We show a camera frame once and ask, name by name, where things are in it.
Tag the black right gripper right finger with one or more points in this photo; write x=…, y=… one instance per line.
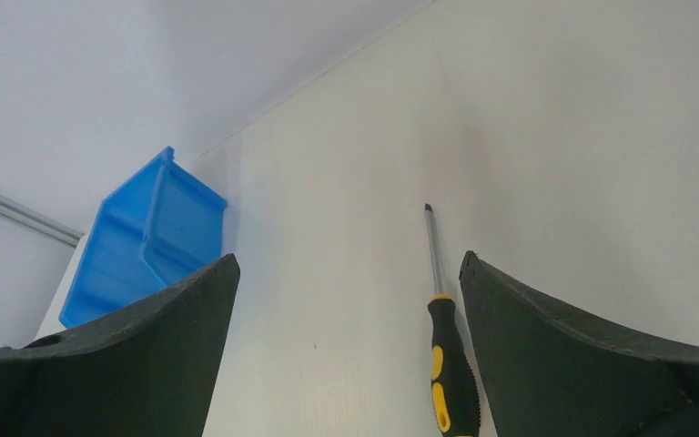
x=549, y=368

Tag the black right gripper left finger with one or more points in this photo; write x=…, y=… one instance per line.
x=149, y=369

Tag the blue plastic storage bin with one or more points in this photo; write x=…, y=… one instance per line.
x=157, y=228

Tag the black yellow handled screwdriver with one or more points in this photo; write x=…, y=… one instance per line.
x=454, y=390

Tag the grey wall rail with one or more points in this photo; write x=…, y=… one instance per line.
x=37, y=222

